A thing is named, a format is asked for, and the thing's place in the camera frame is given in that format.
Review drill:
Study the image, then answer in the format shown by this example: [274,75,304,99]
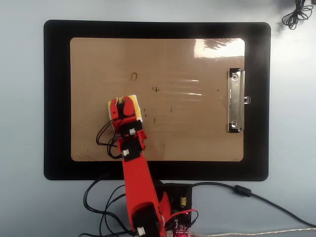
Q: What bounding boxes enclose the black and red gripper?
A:
[108,96,145,138]

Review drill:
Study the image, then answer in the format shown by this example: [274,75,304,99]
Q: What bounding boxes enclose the yellow white sponge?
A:
[106,94,144,130]

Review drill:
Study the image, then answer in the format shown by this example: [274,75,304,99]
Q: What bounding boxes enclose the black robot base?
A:
[152,181,194,223]

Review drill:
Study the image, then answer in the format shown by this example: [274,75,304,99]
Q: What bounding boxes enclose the small lit controller board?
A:
[167,219,198,237]

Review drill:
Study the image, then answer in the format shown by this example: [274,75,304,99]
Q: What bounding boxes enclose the brown glossy clipboard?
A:
[70,37,246,162]

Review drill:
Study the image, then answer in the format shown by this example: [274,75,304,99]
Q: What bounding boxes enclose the black rubber mat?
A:
[43,19,272,182]

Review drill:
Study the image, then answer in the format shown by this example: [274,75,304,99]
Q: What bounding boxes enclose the silver metal clipboard clip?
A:
[227,68,251,134]

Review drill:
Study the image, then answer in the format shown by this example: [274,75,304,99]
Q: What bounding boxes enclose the thin black servo wires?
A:
[82,118,139,237]

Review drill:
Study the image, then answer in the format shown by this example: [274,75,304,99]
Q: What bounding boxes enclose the pink red wire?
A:
[169,208,199,230]

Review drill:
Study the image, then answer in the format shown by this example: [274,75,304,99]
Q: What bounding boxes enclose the black power cable with ferrite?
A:
[187,182,316,228]

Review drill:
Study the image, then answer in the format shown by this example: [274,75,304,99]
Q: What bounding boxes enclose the silver braided USB cable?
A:
[194,227,316,237]

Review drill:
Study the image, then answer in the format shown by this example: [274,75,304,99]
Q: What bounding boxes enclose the coiled thin black cable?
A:
[281,0,315,31]

